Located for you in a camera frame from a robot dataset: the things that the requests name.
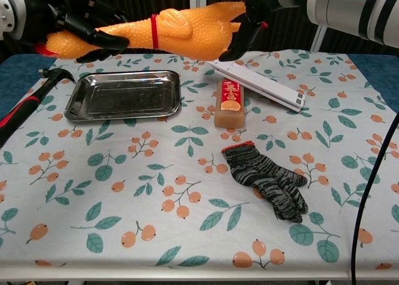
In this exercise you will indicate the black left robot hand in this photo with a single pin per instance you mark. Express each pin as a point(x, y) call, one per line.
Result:
point(74, 17)

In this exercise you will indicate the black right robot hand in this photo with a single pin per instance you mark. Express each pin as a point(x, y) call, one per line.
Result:
point(249, 23)

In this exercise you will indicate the orange rubber toy chicken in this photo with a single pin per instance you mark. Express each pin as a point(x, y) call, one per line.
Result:
point(180, 34)

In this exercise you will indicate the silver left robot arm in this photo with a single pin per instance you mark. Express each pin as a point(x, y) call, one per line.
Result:
point(9, 10)

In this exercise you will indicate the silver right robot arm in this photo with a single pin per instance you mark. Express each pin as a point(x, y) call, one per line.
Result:
point(355, 10)

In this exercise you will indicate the stainless steel tray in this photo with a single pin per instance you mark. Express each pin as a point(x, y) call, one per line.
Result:
point(124, 94)

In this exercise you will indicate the white folding stand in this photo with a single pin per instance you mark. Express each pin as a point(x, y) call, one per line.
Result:
point(262, 84)

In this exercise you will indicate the black red claw hammer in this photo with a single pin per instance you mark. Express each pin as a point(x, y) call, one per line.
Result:
point(28, 102)

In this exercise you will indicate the black grey knitted glove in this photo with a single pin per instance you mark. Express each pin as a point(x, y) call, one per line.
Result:
point(262, 176)

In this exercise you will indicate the floral fruit print tablecloth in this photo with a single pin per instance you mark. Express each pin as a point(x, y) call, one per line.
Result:
point(199, 219)

